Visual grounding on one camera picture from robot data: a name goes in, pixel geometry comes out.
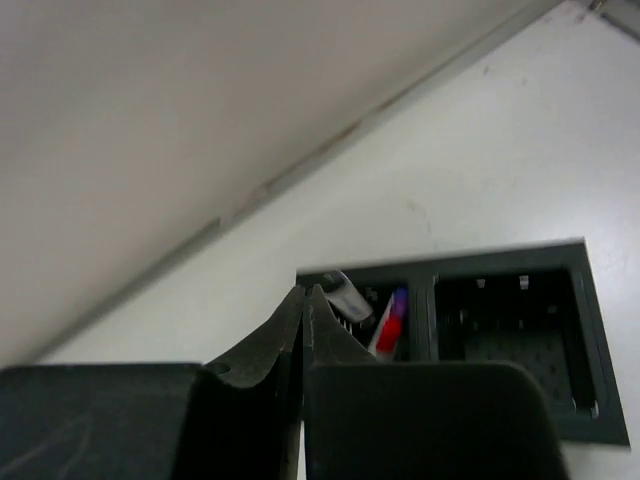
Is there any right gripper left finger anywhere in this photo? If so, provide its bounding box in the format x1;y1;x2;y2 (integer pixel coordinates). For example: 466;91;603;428
1;287;305;479

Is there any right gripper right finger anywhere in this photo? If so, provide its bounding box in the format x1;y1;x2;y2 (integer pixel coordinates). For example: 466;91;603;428
302;287;569;479

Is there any red capped marker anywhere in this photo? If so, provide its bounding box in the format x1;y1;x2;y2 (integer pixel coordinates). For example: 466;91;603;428
368;297;404;362

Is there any black capped marker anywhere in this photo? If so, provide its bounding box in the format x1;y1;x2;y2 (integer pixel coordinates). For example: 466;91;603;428
321;270;375;328

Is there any purple capped marker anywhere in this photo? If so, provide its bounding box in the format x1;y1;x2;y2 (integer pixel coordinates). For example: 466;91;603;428
391;287;409;320

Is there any black slatted pen holder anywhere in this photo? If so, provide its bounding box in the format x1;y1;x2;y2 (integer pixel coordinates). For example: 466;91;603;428
295;237;631;447

